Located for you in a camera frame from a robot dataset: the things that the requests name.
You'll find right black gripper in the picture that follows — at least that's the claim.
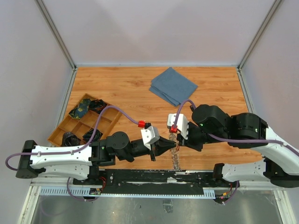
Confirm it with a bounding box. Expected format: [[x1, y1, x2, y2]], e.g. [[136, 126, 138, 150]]
[[177, 121, 227, 152]]

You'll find metal disc with keyrings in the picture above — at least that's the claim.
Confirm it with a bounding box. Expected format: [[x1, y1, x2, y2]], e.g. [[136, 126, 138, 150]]
[[169, 133, 181, 170]]

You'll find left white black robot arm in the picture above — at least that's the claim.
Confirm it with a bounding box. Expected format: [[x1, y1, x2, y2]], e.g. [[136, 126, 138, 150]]
[[15, 130, 176, 185]]

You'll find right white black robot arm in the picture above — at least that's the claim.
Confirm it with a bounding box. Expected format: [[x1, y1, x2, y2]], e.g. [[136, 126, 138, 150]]
[[185, 105, 299, 188]]

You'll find folded blue cloth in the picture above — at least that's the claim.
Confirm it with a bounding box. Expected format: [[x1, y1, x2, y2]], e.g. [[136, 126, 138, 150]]
[[149, 67, 198, 106]]

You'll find dark bundle in tray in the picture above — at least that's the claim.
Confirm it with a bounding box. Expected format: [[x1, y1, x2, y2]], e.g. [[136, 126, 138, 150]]
[[82, 129, 104, 142], [61, 132, 81, 147]]

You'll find black bundle in tray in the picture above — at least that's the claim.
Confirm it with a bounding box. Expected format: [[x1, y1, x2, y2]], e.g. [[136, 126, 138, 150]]
[[88, 99, 107, 114]]

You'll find blue yellow patterned cloth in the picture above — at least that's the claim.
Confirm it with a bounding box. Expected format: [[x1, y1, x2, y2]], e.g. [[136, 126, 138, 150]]
[[68, 98, 91, 120]]

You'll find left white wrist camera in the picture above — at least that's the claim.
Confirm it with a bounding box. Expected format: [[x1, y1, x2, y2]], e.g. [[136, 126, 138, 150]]
[[141, 126, 160, 150]]

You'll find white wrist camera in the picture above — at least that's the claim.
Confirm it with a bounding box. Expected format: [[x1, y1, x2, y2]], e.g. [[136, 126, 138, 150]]
[[167, 113, 189, 140], [141, 126, 160, 150]]

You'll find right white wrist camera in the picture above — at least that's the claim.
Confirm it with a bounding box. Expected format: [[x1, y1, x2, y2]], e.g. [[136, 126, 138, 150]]
[[167, 113, 189, 140]]

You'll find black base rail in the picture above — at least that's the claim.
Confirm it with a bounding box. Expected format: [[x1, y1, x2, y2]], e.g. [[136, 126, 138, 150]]
[[72, 169, 230, 196]]

